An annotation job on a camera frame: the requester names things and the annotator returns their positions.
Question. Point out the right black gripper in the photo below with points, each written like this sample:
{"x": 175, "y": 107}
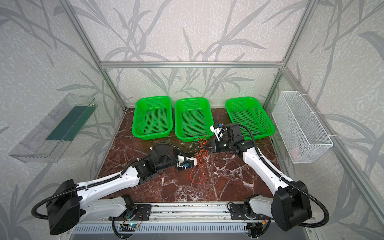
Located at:
{"x": 218, "y": 144}

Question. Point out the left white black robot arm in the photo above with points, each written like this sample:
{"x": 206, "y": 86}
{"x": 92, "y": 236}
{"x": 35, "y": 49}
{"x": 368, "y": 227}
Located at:
{"x": 68, "y": 205}

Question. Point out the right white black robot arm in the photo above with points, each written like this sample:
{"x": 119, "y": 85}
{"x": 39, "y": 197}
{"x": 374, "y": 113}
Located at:
{"x": 291, "y": 204}

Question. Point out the right green plastic basket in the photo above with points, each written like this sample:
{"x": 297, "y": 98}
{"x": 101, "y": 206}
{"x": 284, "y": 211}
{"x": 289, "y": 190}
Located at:
{"x": 248, "y": 111}

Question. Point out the green plastic basket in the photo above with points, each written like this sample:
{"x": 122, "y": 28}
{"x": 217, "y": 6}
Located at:
{"x": 193, "y": 119}
{"x": 248, "y": 111}
{"x": 153, "y": 118}

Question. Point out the left green plastic basket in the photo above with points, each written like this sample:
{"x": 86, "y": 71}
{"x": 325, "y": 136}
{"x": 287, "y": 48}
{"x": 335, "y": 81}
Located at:
{"x": 153, "y": 118}

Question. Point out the middle green plastic basket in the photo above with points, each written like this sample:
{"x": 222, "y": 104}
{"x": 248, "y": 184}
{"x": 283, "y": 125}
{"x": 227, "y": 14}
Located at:
{"x": 193, "y": 119}

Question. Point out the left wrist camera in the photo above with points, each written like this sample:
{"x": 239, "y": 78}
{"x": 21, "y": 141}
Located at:
{"x": 189, "y": 164}

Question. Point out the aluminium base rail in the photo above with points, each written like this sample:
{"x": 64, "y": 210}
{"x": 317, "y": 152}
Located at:
{"x": 105, "y": 210}

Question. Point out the white wire mesh basket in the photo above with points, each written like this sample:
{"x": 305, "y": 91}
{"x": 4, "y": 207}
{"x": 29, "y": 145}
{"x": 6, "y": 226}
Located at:
{"x": 301, "y": 131}

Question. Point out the clear acrylic wall tray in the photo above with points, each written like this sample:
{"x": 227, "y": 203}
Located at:
{"x": 48, "y": 141}

